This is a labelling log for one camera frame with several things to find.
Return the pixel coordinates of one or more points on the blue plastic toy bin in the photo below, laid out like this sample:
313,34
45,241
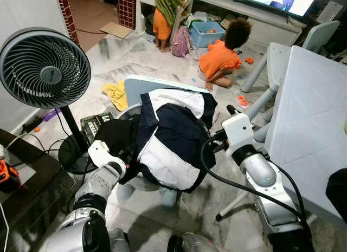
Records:
203,38

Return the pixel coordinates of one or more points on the dark wooden side table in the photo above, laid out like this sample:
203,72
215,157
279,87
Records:
32,198

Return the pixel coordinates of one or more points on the purple toy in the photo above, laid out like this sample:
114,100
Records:
50,114

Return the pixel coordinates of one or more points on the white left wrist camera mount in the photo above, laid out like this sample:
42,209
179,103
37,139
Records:
100,152

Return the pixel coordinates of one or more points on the white folding table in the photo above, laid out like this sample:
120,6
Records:
309,116

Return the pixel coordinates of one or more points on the yellow cloth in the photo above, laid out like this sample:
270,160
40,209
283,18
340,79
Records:
115,95

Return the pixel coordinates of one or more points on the white television stand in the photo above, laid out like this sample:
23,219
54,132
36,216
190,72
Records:
265,27

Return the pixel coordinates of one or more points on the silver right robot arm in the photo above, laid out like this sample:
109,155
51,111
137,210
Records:
260,173

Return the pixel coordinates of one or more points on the navy and white jacket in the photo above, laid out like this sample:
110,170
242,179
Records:
179,133

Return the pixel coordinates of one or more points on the dark printed carton box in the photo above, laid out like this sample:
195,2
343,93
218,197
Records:
95,124

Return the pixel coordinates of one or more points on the pale blue kids table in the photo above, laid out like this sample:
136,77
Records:
276,62

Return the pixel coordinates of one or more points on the orange toy piece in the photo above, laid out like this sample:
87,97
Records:
250,60
242,100

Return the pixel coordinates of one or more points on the child in green shirt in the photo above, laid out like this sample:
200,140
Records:
168,5

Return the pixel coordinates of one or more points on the black cloth pile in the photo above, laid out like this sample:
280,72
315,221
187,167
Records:
116,135

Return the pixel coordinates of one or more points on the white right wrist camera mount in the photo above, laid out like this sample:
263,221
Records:
238,133

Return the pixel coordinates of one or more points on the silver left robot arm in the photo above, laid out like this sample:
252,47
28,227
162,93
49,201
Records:
100,184

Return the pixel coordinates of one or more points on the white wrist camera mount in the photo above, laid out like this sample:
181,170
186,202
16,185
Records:
100,152
238,133

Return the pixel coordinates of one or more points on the orange black power tool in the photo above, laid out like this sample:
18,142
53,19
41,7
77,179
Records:
8,173

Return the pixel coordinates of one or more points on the black garment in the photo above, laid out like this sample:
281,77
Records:
337,192

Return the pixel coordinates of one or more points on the small wooden chair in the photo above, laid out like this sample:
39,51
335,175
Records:
190,2

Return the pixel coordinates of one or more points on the black standing fan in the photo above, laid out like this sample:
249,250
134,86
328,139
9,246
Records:
46,73

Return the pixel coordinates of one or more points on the pale blue plastic chair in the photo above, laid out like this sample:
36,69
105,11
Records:
135,89
320,35

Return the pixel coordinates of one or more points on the flat cardboard piece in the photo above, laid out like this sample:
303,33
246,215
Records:
116,30

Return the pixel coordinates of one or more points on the flat screen television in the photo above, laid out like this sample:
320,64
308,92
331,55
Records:
282,0

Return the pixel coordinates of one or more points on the purple backpack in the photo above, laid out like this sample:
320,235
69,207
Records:
180,43

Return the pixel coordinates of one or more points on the grey robot right leg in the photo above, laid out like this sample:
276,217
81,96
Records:
195,244

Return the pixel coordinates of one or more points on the child in orange shirt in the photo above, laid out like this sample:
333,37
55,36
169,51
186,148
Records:
217,57

